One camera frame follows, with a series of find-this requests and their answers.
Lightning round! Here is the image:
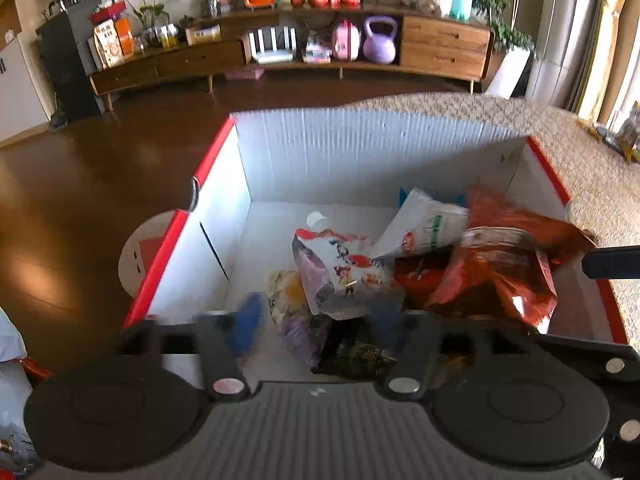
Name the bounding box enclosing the round white stool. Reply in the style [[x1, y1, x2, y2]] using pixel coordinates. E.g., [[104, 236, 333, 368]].
[[117, 210, 176, 301]]

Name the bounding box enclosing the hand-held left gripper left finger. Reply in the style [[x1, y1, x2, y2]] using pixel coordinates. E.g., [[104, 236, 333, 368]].
[[117, 292, 268, 402]]

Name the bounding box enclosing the stack of pink booklets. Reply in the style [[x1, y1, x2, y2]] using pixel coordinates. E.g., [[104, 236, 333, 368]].
[[304, 32, 333, 65]]

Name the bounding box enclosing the egg print snack packet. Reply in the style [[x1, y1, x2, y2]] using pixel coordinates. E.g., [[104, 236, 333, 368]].
[[265, 270, 313, 326]]

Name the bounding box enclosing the white snack packet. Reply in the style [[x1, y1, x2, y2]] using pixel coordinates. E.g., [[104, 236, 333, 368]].
[[370, 187, 471, 261]]

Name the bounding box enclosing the yellow curtain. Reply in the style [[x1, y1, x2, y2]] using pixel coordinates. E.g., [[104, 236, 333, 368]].
[[575, 0, 640, 126]]

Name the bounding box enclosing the white plastic bag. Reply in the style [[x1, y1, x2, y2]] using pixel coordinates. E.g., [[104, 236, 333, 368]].
[[0, 360, 43, 476], [0, 307, 28, 361]]

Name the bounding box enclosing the white planter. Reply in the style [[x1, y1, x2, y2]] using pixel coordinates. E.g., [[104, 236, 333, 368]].
[[485, 45, 533, 98]]

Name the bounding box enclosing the black cabinet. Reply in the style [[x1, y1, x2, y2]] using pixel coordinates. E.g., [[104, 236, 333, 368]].
[[36, 7, 103, 123]]

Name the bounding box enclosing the red tray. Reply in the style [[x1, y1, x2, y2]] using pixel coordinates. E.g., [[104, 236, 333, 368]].
[[89, 1, 127, 25]]

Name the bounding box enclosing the orange box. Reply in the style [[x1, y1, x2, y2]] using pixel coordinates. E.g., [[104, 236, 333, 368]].
[[115, 17, 136, 56]]

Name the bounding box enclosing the red and white cardboard box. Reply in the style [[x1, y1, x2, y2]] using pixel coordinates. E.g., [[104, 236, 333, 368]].
[[122, 106, 630, 393]]

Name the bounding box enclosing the red card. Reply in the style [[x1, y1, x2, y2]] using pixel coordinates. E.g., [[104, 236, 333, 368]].
[[137, 237, 161, 271]]

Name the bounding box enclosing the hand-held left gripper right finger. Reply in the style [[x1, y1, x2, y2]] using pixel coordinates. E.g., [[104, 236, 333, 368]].
[[372, 302, 566, 401]]

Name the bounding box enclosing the purple kettlebell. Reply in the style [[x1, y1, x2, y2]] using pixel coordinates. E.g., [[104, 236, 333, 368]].
[[362, 16, 399, 65]]

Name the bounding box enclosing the white router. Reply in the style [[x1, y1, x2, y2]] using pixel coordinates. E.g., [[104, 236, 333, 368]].
[[248, 27, 298, 65]]

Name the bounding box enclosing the wooden television cabinet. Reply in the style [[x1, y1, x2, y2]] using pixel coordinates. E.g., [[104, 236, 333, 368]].
[[89, 4, 496, 111]]

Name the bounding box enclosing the pink toy case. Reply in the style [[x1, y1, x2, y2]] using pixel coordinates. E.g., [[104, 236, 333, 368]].
[[331, 20, 362, 62]]

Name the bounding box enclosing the yellow wrapper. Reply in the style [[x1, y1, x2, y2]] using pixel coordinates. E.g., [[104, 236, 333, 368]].
[[577, 117, 608, 138]]

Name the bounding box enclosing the artificial green tree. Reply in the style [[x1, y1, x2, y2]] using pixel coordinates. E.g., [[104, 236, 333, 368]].
[[467, 0, 536, 56]]

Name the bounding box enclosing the green plant in glass vase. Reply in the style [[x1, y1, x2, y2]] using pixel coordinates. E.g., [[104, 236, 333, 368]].
[[125, 0, 171, 47]]

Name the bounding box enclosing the black snack packet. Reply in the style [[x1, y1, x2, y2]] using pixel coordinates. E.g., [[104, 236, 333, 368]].
[[317, 317, 401, 383]]

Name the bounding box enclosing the small tan box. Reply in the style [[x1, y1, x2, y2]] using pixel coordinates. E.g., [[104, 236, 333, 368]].
[[185, 25, 222, 45]]

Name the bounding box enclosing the white cupboard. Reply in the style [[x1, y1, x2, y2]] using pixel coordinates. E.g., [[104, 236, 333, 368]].
[[0, 35, 48, 146]]

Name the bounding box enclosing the dark red snack packet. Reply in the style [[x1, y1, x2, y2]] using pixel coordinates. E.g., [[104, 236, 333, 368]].
[[425, 185, 598, 336]]

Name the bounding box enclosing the grey standing air conditioner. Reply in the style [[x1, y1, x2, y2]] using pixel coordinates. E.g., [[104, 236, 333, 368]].
[[525, 0, 606, 108]]

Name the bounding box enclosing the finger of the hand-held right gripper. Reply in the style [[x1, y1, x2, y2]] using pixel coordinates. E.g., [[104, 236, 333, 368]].
[[581, 245, 640, 281], [542, 334, 640, 448]]

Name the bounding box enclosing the white orange snack bag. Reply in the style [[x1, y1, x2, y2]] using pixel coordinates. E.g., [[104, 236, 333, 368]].
[[94, 19, 126, 68]]

